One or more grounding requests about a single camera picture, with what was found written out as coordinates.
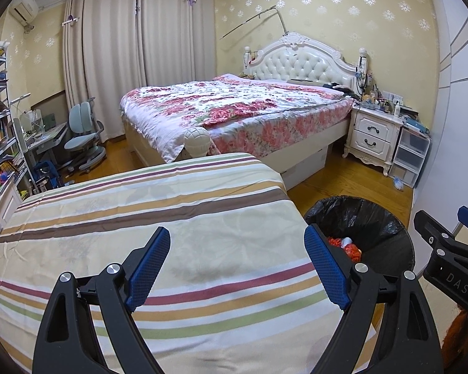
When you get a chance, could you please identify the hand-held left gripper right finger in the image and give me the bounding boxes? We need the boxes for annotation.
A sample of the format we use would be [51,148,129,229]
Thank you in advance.
[303,224,445,374]

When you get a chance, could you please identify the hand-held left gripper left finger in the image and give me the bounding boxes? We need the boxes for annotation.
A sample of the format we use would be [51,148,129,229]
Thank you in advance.
[31,226,171,374]

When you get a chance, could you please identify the orange foam fruit net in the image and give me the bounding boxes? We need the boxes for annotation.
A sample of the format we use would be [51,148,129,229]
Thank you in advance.
[341,243,363,263]

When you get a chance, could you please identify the bin with black bag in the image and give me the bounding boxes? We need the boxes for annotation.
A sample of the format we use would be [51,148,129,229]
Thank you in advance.
[303,197,416,316]

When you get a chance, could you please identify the orange clothing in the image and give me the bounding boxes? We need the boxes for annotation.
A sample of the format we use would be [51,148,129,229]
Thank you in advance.
[442,308,468,359]

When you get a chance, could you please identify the striped sheet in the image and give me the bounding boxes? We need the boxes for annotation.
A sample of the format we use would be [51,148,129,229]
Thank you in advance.
[0,153,377,374]

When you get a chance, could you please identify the clear plastic drawer unit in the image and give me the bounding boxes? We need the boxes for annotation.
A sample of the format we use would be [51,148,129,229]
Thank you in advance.
[388,125,431,188]

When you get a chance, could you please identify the white storage box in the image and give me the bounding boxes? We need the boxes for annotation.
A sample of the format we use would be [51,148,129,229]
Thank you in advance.
[284,146,329,191]

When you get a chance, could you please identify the white nightstand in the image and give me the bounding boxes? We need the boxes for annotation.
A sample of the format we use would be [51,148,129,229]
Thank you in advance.
[342,105,404,174]

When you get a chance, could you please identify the white wardrobe door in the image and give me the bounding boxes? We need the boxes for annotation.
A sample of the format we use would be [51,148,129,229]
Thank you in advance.
[411,0,468,234]

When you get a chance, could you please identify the blue crate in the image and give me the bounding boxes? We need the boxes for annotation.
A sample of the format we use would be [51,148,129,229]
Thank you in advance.
[31,161,63,191]

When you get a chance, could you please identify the nightstand clutter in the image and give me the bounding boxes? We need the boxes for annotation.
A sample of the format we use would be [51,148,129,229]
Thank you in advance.
[355,82,430,133]

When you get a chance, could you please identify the white cabinet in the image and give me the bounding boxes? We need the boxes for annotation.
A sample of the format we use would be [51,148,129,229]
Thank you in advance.
[0,181,24,250]

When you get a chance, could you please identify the blue-grey desk chair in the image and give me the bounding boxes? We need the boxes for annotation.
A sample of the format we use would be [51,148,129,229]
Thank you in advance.
[63,101,107,174]

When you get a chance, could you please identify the grey desk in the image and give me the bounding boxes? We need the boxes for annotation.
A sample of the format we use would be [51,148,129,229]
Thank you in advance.
[23,122,69,156]

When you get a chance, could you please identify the dark items on bed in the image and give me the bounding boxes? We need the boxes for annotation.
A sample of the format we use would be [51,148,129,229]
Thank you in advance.
[322,83,357,95]

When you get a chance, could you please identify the bed with floral cover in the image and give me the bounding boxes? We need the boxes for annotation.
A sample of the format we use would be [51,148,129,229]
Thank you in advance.
[119,73,355,164]

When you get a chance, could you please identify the clear plastic box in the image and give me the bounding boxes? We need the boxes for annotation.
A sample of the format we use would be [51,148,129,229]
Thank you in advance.
[25,109,43,133]

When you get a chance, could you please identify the white bookshelf with books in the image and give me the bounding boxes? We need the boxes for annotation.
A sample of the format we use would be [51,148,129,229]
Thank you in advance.
[0,41,30,199]

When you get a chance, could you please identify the white tufted headboard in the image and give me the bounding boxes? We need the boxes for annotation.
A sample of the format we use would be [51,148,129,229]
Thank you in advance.
[242,33,369,90]

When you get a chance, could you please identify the beige curtain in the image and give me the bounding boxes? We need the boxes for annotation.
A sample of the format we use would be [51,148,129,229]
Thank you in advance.
[62,0,141,143]
[136,0,217,86]

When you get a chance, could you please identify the white desk lamp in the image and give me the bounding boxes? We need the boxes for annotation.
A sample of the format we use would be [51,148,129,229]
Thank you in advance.
[11,93,32,141]

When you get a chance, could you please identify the thin metal pole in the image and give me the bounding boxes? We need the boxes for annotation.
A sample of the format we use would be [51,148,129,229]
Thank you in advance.
[220,5,289,40]

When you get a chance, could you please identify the white air conditioner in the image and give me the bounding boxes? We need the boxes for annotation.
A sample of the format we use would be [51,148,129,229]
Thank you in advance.
[8,0,40,25]

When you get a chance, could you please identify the white bed frame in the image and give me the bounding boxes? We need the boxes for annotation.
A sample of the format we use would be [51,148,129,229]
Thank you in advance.
[123,113,352,168]

